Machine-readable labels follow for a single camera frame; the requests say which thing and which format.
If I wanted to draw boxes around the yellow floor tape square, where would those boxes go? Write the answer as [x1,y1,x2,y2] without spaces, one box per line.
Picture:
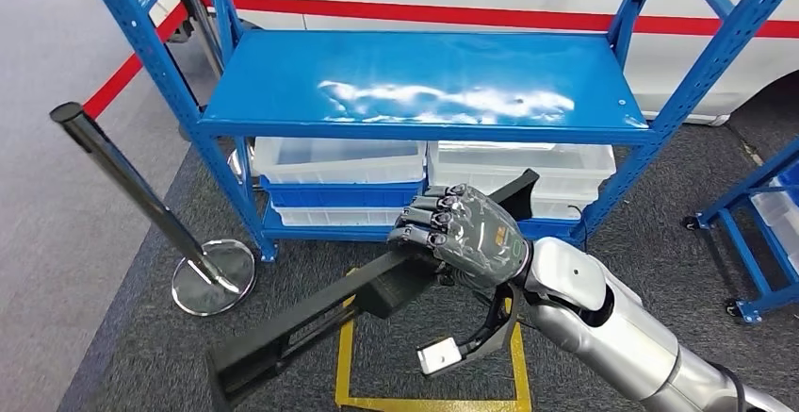
[334,268,533,412]

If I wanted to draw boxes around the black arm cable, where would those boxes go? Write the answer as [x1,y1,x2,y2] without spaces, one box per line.
[708,362,750,412]

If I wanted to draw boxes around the blue steel shelf rack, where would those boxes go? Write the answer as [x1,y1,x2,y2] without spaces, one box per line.
[683,137,799,325]
[77,0,799,264]

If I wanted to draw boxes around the red barrier belt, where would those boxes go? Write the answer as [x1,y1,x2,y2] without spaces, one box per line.
[82,1,188,120]

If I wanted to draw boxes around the black plastic frame part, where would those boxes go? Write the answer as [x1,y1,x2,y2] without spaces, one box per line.
[205,168,541,410]

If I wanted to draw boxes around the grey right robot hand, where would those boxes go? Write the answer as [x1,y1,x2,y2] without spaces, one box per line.
[386,183,531,289]

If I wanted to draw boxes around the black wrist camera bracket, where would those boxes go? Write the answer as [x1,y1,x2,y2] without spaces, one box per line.
[416,281,522,377]

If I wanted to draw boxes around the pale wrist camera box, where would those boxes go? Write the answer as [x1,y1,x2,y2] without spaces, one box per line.
[416,337,464,377]

